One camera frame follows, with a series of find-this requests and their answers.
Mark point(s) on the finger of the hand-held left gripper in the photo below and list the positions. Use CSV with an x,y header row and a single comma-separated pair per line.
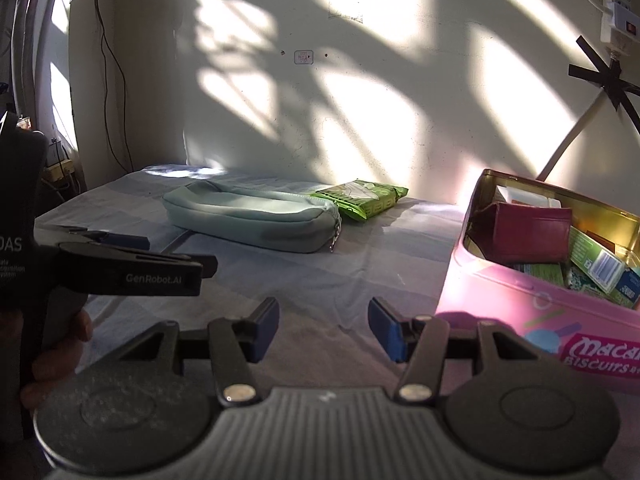
x,y
150,272
125,241

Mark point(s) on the small wall sticker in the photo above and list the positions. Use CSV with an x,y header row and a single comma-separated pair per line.
x,y
303,57

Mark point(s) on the white power strip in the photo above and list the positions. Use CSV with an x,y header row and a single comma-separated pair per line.
x,y
620,15

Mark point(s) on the green and white carton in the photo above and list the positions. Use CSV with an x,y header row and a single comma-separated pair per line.
x,y
595,260

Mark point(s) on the flat green box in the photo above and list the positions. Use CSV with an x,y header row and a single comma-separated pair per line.
x,y
540,271

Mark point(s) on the beige power strip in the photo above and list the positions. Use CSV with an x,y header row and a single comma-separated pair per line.
x,y
57,169

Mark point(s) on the blue-green patterned box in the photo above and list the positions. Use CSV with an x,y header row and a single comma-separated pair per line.
x,y
582,280

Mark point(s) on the black tape cross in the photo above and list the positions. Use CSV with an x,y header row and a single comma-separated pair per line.
x,y
612,80

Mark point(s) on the window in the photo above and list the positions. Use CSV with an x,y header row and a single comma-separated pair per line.
x,y
60,60

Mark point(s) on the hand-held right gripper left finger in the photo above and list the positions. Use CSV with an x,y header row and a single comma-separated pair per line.
x,y
265,330

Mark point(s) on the person's left hand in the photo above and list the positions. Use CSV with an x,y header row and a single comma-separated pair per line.
x,y
60,360

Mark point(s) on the pink biscuit tin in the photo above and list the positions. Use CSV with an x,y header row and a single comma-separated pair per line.
x,y
490,300

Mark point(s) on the white pill bottle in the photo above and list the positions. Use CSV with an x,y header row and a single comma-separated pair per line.
x,y
505,193

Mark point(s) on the magenta wallet pouch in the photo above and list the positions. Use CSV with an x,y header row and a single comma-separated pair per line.
x,y
525,235

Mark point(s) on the green snack packet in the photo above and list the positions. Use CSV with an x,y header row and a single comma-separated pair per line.
x,y
365,200

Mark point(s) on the grey-green pencil case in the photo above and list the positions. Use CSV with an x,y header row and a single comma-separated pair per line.
x,y
250,215

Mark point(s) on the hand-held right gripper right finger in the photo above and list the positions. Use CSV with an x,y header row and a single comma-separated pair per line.
x,y
387,332

